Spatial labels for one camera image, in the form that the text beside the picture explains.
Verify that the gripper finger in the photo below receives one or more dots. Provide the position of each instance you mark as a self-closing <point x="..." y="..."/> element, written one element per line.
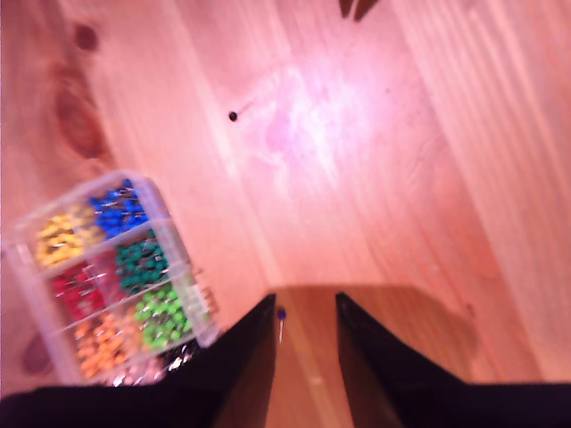
<point x="374" y="370"/>
<point x="241" y="365"/>

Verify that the blue-headed pin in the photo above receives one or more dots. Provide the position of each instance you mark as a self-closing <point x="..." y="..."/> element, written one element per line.
<point x="281" y="314"/>

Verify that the black-headed pin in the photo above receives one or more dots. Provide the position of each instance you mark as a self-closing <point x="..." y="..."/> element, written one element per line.
<point x="232" y="116"/>

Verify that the clear plastic pin organizer box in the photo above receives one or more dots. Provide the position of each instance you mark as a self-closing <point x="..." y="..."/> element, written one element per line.
<point x="111" y="267"/>

